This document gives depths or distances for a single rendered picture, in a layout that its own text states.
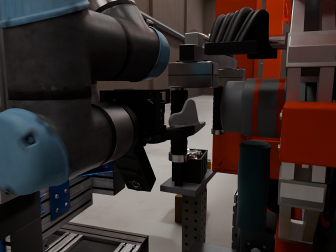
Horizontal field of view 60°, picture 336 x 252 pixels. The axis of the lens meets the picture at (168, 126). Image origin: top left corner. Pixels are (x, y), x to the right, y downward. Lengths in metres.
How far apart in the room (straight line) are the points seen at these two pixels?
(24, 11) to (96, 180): 0.89
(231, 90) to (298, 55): 0.27
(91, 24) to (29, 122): 0.11
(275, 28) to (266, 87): 2.52
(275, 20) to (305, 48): 2.74
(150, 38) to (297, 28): 0.23
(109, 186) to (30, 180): 0.84
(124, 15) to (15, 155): 0.21
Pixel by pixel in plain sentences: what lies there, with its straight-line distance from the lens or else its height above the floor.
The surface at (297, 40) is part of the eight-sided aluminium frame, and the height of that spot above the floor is 0.97.
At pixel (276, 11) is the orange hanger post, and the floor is 1.58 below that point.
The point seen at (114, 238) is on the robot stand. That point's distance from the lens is 1.39.
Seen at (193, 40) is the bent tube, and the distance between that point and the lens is 0.58.
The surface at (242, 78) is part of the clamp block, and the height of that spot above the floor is 0.92.
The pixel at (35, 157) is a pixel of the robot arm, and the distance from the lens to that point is 0.25.
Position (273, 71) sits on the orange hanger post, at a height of 1.01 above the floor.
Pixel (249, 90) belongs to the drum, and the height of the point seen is 0.89.
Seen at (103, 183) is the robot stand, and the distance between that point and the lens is 1.10.
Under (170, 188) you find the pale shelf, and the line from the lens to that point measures 1.32.
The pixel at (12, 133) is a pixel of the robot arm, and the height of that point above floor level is 0.87.
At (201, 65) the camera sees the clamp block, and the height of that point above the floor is 0.94.
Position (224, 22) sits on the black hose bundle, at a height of 1.02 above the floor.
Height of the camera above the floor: 0.91
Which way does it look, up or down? 9 degrees down
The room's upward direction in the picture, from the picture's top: straight up
